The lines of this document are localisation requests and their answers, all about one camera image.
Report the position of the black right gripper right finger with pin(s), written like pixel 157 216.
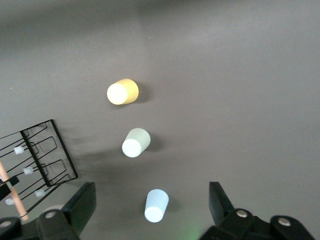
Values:
pixel 218 202

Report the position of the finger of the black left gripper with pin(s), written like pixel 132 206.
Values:
pixel 4 192
pixel 14 181

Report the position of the yellow plastic cup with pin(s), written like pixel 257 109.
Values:
pixel 120 93

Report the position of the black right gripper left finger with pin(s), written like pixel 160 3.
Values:
pixel 81 205

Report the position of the light blue plastic cup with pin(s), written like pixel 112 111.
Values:
pixel 155 207

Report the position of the pale green plastic cup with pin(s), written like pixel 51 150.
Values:
pixel 133 145

